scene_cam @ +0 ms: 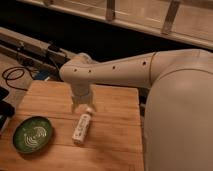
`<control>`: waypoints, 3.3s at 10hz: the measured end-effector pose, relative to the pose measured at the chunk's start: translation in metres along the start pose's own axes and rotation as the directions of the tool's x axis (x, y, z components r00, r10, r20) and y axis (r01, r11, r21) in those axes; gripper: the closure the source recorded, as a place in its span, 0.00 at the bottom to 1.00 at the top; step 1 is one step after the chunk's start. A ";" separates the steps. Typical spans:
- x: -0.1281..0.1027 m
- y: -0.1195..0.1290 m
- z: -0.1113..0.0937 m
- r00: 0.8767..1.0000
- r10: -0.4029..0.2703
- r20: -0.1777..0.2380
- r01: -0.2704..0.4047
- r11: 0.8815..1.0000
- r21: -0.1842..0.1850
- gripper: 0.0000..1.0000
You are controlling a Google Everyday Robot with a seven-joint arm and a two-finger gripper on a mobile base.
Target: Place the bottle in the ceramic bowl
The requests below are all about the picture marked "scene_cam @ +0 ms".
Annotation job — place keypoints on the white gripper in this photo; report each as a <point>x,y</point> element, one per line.
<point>82,94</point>

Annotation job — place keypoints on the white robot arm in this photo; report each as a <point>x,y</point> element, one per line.
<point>178,122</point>

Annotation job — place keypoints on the green ceramic bowl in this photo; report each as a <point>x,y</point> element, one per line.
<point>32,134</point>

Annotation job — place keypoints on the black object at left edge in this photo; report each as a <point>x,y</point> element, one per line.
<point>6,109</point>

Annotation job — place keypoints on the grey metal rail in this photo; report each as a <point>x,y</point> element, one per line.
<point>31,47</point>

